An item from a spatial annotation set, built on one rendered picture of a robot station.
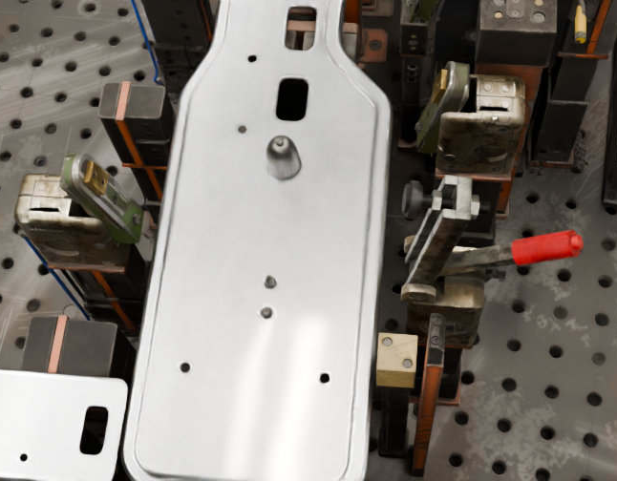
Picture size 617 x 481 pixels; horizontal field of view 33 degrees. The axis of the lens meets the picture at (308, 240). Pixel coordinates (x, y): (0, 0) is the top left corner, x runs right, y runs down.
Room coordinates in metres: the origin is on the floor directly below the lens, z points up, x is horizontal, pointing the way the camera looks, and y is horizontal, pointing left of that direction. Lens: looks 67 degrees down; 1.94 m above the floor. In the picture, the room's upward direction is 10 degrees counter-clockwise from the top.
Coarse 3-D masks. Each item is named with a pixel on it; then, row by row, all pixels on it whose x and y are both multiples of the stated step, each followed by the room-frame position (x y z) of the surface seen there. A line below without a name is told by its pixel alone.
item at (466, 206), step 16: (448, 176) 0.34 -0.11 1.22; (416, 192) 0.33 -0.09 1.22; (448, 192) 0.34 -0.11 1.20; (464, 192) 0.33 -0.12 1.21; (416, 208) 0.32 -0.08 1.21; (432, 208) 0.32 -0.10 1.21; (448, 208) 0.32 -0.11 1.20; (464, 208) 0.32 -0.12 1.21; (480, 208) 0.32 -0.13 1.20; (432, 224) 0.34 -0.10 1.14; (448, 224) 0.31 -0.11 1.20; (464, 224) 0.31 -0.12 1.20; (416, 240) 0.34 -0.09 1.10; (432, 240) 0.31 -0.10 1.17; (448, 240) 0.31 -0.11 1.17; (416, 256) 0.34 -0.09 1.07; (432, 256) 0.31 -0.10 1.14; (448, 256) 0.31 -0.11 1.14; (416, 272) 0.31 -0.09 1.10; (432, 272) 0.31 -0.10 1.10
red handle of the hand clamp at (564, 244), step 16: (528, 240) 0.31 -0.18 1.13; (544, 240) 0.31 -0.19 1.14; (560, 240) 0.30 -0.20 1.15; (576, 240) 0.30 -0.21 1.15; (464, 256) 0.32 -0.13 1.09; (480, 256) 0.32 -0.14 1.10; (496, 256) 0.31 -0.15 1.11; (512, 256) 0.31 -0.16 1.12; (528, 256) 0.30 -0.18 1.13; (544, 256) 0.30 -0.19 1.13; (560, 256) 0.29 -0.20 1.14; (576, 256) 0.29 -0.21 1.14; (448, 272) 0.32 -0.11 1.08
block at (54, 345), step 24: (48, 336) 0.36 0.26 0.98; (72, 336) 0.35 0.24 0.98; (96, 336) 0.35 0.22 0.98; (120, 336) 0.35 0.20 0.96; (24, 360) 0.34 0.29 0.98; (48, 360) 0.33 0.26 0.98; (72, 360) 0.33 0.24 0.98; (96, 360) 0.33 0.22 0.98; (120, 360) 0.33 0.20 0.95; (96, 408) 0.31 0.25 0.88; (96, 432) 0.32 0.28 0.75
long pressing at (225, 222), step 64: (256, 0) 0.69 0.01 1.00; (320, 0) 0.68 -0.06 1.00; (256, 64) 0.61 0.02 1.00; (320, 64) 0.60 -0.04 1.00; (192, 128) 0.55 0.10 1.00; (256, 128) 0.54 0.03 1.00; (320, 128) 0.52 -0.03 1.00; (384, 128) 0.51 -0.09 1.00; (192, 192) 0.48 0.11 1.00; (256, 192) 0.46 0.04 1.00; (320, 192) 0.45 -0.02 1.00; (384, 192) 0.44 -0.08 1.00; (192, 256) 0.41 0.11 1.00; (256, 256) 0.40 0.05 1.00; (320, 256) 0.39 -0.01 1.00; (192, 320) 0.34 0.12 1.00; (256, 320) 0.33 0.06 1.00; (320, 320) 0.32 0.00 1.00; (192, 384) 0.28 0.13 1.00; (256, 384) 0.27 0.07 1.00; (320, 384) 0.26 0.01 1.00; (128, 448) 0.23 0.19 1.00; (192, 448) 0.22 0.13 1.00; (256, 448) 0.21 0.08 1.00; (320, 448) 0.20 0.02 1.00
